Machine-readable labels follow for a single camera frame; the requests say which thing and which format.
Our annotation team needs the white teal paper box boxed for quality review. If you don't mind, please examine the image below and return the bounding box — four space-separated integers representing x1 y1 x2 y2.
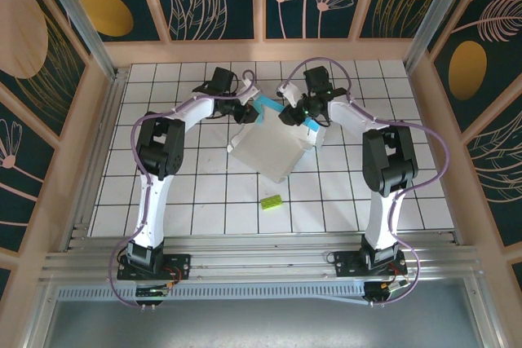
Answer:
227 95 327 186

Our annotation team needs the green toy brick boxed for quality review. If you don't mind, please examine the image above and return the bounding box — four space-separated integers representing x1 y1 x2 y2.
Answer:
259 192 285 213

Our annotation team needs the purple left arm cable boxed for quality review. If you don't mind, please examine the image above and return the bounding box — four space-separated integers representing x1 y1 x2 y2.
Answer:
108 69 257 309

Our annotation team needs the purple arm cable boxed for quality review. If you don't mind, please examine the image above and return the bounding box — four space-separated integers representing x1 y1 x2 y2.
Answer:
108 69 257 309
285 57 452 306

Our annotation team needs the aluminium side rail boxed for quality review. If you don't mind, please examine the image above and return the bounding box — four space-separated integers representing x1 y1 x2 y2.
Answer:
60 68 130 251

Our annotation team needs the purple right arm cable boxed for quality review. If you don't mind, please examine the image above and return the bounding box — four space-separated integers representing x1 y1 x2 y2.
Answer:
285 57 452 306

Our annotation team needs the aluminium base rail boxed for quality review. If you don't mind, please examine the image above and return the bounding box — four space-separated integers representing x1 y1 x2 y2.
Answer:
38 231 489 284

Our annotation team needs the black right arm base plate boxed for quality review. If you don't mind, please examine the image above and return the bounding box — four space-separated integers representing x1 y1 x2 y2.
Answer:
334 249 408 278

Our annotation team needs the aluminium corner post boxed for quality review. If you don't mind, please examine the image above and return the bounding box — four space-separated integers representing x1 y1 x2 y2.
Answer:
402 0 489 76
32 0 119 80

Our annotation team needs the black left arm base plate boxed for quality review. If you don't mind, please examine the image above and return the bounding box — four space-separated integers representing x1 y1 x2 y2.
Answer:
117 253 192 282

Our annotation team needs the slotted grey cable tray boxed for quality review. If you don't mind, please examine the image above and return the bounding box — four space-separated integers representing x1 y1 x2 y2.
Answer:
56 284 368 301

